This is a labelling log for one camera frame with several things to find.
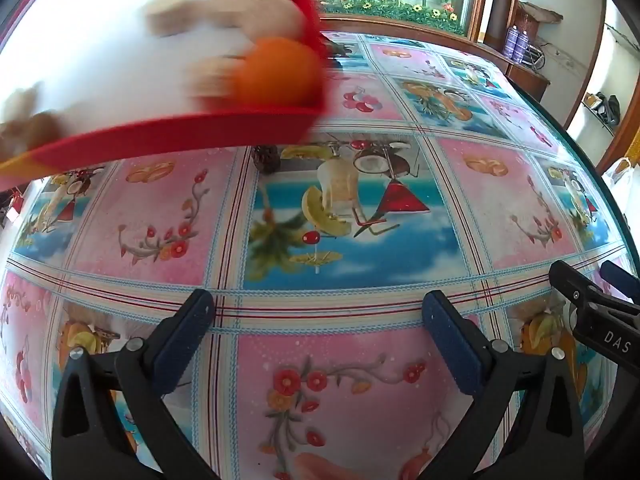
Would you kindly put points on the woven basket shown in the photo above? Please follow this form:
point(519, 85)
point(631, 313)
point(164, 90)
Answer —
point(532, 20)

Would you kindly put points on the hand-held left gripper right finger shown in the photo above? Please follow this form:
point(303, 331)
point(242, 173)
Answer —
point(450, 345)

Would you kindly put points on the dark red dried date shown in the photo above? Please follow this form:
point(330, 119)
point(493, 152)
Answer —
point(265, 158)

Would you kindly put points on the white plastic bag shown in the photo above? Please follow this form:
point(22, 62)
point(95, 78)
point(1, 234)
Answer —
point(622, 185)

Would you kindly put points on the printed fruit tablecloth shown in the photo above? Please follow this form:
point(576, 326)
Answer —
point(150, 220)

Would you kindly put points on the orange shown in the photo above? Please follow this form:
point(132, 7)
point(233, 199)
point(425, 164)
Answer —
point(277, 72)

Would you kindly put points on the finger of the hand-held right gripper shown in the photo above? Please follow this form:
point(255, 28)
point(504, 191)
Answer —
point(614, 274)
point(600, 317)

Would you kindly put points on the dark shoes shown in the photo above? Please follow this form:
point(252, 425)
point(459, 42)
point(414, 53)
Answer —
point(605, 107)

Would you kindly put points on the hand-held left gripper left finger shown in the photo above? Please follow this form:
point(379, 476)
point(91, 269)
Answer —
point(185, 341)

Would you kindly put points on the wooden side cabinet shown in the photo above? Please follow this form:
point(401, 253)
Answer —
point(530, 80)

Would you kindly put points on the red box with white inside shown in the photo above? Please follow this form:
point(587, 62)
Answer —
point(200, 127)

